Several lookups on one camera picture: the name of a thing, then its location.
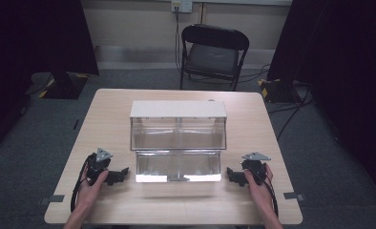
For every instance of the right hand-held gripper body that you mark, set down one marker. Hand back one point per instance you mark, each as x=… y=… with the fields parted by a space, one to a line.
x=255 y=164

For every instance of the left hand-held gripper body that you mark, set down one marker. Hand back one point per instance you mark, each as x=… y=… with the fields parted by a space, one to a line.
x=97 y=162

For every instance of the person's right hand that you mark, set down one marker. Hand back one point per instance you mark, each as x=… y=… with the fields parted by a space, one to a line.
x=259 y=191

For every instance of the person's left hand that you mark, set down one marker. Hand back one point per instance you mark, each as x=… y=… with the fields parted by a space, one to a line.
x=89 y=191

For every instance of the grey tape strip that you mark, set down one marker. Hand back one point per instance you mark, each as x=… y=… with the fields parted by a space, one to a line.
x=54 y=199
x=293 y=196

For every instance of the clear plastic drawer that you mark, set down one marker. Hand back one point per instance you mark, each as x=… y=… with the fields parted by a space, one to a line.
x=178 y=165

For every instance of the black stand base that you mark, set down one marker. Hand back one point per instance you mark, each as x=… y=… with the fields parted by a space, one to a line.
x=278 y=90
x=66 y=86

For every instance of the white clear drawer cabinet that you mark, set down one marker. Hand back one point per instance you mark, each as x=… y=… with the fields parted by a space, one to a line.
x=178 y=109

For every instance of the black folding chair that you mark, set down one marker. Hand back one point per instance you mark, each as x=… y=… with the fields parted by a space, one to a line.
x=213 y=54

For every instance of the dark curtain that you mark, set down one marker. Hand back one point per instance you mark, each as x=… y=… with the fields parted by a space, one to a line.
x=345 y=79

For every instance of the white wall socket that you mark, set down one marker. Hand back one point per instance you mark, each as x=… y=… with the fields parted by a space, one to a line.
x=182 y=5

